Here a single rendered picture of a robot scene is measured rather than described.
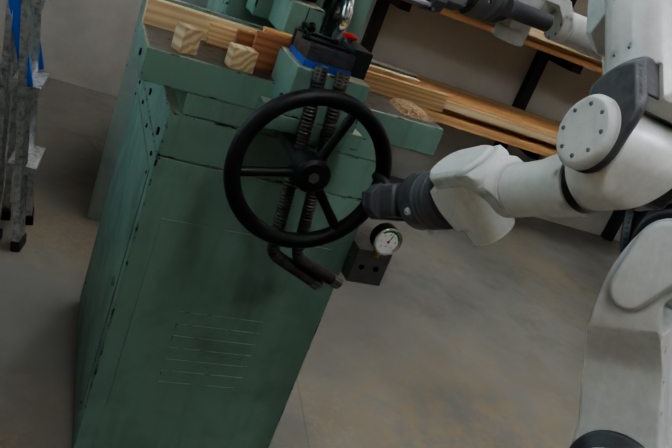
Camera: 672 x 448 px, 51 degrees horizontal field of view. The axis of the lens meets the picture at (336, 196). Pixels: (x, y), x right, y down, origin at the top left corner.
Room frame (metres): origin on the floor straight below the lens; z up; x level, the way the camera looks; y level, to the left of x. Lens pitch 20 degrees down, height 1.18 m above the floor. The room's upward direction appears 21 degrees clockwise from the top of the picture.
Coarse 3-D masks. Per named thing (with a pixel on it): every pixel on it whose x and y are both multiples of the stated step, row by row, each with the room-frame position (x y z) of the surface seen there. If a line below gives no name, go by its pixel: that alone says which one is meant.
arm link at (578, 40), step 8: (576, 16) 1.44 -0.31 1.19; (576, 24) 1.43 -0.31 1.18; (584, 24) 1.44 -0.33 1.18; (576, 32) 1.43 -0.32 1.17; (584, 32) 1.44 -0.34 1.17; (568, 40) 1.44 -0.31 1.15; (576, 40) 1.44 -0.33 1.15; (584, 40) 1.44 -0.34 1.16; (576, 48) 1.46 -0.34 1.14; (584, 48) 1.46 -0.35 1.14; (592, 56) 1.47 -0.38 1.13; (600, 56) 1.47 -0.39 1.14
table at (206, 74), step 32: (160, 32) 1.28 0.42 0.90; (160, 64) 1.15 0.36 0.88; (192, 64) 1.18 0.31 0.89; (224, 64) 1.22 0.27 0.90; (224, 96) 1.21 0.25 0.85; (256, 96) 1.23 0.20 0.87; (384, 96) 1.50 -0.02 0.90; (288, 128) 1.16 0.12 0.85; (320, 128) 1.19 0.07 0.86; (416, 128) 1.37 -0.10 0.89
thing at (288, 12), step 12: (276, 0) 1.46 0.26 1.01; (288, 0) 1.38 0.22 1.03; (300, 0) 1.40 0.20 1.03; (276, 12) 1.43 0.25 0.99; (288, 12) 1.36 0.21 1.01; (300, 12) 1.36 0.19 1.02; (312, 12) 1.37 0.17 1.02; (324, 12) 1.38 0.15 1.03; (276, 24) 1.41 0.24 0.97; (288, 24) 1.35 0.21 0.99; (300, 24) 1.36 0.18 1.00
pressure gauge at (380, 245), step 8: (384, 224) 1.33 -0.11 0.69; (392, 224) 1.34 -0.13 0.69; (376, 232) 1.31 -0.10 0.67; (384, 232) 1.31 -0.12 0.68; (392, 232) 1.32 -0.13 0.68; (376, 240) 1.31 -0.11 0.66; (384, 240) 1.31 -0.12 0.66; (392, 240) 1.32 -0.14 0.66; (400, 240) 1.33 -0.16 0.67; (376, 248) 1.31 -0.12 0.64; (384, 248) 1.32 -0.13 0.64; (392, 248) 1.32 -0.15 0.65; (376, 256) 1.33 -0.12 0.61
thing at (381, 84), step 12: (216, 24) 1.35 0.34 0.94; (216, 36) 1.34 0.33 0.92; (228, 36) 1.35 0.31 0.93; (372, 72) 1.49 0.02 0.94; (372, 84) 1.49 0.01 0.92; (384, 84) 1.50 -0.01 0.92; (396, 84) 1.51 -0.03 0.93; (408, 84) 1.52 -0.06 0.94; (396, 96) 1.52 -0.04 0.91; (408, 96) 1.53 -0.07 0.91; (420, 96) 1.54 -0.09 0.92; (432, 96) 1.55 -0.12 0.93; (444, 96) 1.56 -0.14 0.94; (432, 108) 1.56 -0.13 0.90
